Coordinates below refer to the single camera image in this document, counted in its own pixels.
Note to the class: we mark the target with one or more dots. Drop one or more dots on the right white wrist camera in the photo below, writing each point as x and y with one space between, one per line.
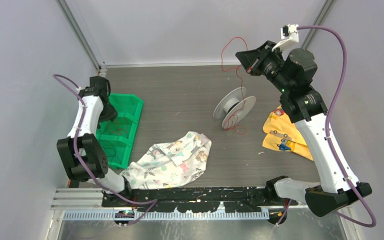
289 37

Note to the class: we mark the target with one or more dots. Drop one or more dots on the white patterned cloth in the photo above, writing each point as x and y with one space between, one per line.
171 164

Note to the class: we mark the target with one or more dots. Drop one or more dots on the yellow patterned cloth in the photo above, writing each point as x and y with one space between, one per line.
283 136

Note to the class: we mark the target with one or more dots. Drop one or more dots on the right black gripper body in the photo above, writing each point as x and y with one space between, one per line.
267 63

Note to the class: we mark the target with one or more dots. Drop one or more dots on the green three-compartment bin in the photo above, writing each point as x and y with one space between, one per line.
117 137

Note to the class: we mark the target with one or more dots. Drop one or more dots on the grey plastic spool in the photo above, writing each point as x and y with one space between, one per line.
234 107

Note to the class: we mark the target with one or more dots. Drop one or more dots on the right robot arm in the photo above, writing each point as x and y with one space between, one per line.
308 112

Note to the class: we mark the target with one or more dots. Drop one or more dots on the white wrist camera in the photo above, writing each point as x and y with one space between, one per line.
289 37
80 91

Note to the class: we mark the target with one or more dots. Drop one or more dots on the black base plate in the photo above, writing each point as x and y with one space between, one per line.
244 199

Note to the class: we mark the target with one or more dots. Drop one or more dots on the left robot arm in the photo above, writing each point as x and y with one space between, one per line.
82 156

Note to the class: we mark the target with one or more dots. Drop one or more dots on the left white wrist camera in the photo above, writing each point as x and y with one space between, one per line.
80 91

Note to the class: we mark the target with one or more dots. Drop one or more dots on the aluminium frame rail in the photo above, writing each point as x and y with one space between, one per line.
89 198

